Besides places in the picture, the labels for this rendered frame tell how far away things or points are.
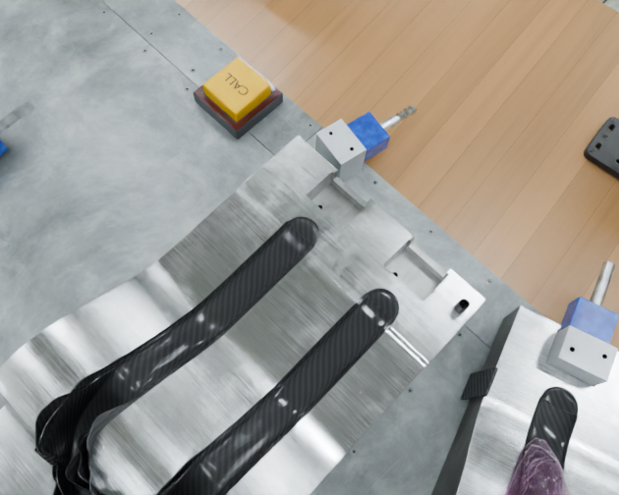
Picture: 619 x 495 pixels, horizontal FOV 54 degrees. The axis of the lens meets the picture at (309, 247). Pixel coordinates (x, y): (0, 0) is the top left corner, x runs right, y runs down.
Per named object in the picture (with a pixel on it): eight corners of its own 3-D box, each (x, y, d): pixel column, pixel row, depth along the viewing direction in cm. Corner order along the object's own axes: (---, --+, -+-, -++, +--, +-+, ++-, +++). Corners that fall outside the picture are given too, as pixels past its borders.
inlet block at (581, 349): (576, 261, 67) (598, 245, 62) (619, 282, 66) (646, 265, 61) (536, 366, 63) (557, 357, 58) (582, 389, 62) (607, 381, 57)
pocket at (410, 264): (407, 247, 64) (413, 235, 61) (444, 281, 63) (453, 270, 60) (378, 276, 63) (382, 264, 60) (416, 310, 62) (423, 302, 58)
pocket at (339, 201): (333, 184, 67) (336, 167, 63) (368, 214, 66) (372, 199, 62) (305, 209, 66) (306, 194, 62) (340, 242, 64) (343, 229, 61)
